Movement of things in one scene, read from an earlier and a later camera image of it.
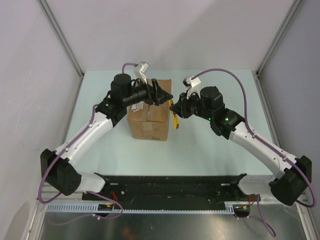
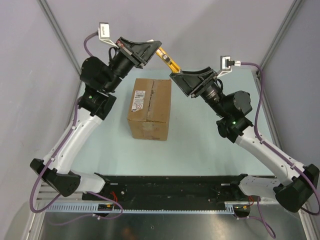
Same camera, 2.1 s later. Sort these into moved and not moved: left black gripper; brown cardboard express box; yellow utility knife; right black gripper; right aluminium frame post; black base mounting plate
Moved: left black gripper; yellow utility knife; right black gripper
Not moved: black base mounting plate; right aluminium frame post; brown cardboard express box
